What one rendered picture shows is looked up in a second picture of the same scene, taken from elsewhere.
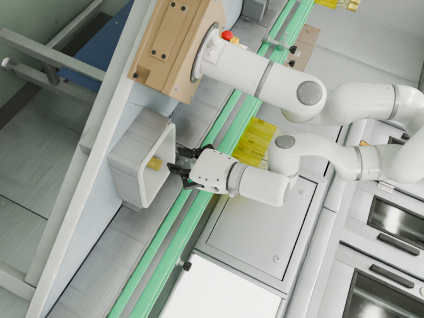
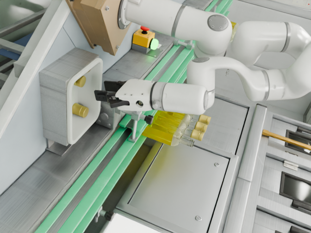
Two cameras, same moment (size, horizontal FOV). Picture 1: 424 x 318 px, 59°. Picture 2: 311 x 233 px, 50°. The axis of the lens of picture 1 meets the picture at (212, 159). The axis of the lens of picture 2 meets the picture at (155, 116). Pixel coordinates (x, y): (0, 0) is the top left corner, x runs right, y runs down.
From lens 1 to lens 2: 41 cm
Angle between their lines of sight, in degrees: 21
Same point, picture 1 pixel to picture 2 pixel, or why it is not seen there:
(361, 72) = not seen: hidden behind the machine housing
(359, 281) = not seen: outside the picture
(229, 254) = (151, 214)
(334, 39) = not seen: hidden behind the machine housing
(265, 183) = (186, 88)
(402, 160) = (301, 64)
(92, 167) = (24, 80)
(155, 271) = (77, 206)
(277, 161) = (195, 75)
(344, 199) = (256, 172)
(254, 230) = (175, 194)
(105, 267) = (24, 199)
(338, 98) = (241, 29)
